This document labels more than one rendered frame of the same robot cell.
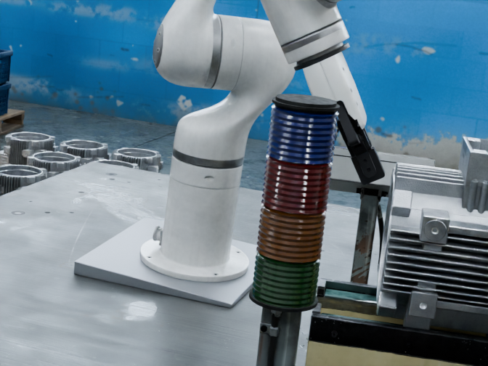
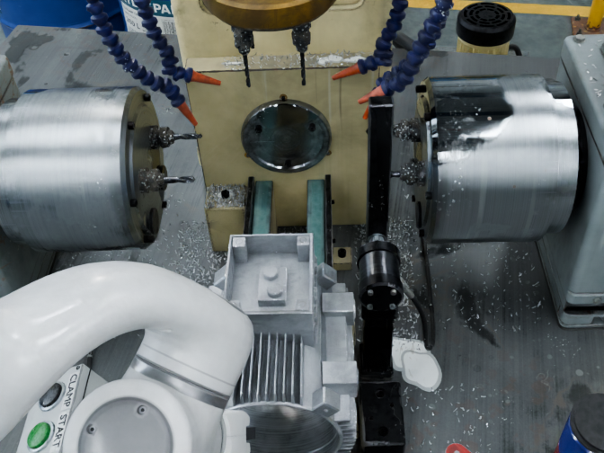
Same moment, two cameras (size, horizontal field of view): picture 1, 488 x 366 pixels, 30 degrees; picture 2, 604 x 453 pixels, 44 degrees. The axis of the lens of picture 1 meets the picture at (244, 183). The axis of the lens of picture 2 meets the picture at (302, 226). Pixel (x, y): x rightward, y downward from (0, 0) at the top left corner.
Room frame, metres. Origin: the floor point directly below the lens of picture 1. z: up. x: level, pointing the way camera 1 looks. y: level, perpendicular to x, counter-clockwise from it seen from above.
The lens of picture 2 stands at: (1.06, 0.24, 1.79)
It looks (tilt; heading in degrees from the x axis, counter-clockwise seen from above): 46 degrees down; 266
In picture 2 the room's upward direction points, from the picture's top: 4 degrees counter-clockwise
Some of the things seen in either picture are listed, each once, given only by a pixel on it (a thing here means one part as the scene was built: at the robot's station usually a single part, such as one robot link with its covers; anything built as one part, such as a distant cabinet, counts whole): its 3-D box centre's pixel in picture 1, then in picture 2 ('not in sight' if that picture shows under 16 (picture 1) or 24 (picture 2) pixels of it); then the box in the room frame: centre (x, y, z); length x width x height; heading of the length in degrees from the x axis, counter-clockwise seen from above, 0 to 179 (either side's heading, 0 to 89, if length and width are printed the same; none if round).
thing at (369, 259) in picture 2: not in sight; (395, 226); (0.86, -0.58, 0.92); 0.45 x 0.13 x 0.24; 83
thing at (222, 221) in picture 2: not in sight; (228, 217); (1.13, -0.70, 0.86); 0.07 x 0.06 x 0.12; 173
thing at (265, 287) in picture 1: (285, 276); not in sight; (0.80, -0.05, 1.05); 0.06 x 0.06 x 0.04
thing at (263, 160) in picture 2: not in sight; (286, 138); (1.02, -0.71, 1.02); 0.15 x 0.02 x 0.15; 173
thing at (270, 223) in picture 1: (291, 229); not in sight; (0.80, -0.05, 1.10); 0.06 x 0.06 x 0.04
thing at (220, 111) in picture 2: not in sight; (288, 134); (1.01, -0.78, 0.97); 0.30 x 0.11 x 0.34; 173
